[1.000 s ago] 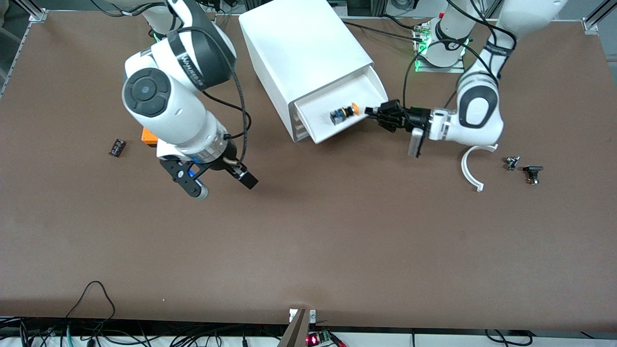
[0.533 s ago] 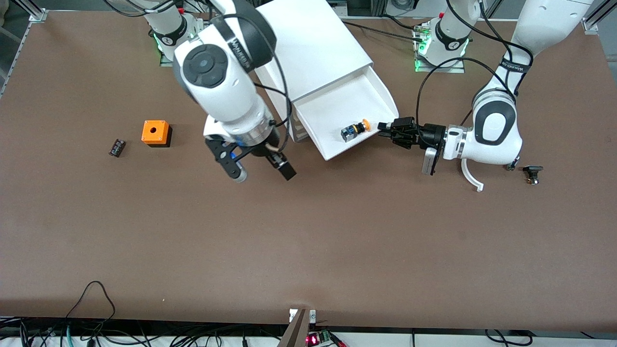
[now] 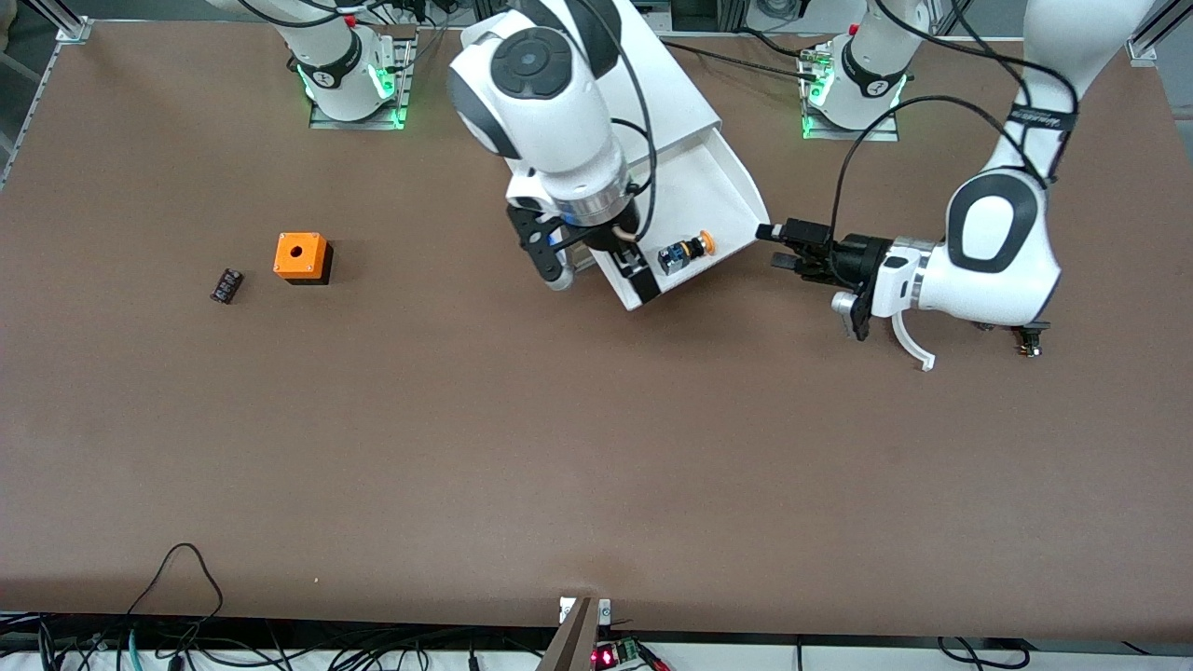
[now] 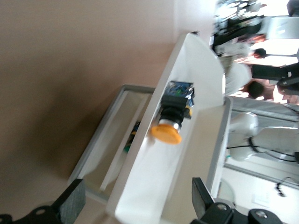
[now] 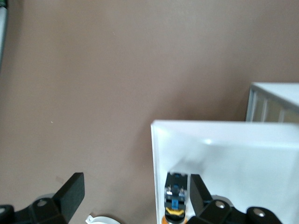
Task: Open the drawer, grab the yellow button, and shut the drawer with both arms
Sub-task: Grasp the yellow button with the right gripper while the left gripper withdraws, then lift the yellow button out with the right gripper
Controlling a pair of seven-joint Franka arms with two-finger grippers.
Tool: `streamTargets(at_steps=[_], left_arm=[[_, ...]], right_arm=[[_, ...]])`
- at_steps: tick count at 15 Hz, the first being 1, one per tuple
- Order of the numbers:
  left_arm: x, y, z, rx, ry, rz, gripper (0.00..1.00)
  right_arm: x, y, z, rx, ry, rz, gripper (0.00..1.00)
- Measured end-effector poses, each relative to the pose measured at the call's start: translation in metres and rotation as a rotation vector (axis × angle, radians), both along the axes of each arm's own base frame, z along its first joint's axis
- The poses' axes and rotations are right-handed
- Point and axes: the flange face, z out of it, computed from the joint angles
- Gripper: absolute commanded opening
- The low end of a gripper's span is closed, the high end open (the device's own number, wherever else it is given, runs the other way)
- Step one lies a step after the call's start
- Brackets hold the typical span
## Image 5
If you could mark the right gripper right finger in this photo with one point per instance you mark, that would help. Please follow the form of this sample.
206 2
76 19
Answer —
198 191

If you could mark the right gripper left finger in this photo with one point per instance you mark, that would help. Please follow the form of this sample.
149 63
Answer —
72 193

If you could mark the white plastic drawer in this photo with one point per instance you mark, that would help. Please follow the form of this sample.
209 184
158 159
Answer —
258 109
233 163
273 113

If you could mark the white drawer cabinet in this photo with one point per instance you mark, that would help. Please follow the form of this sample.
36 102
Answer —
280 89

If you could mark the white curved plastic arc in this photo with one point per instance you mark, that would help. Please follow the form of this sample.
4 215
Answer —
102 219

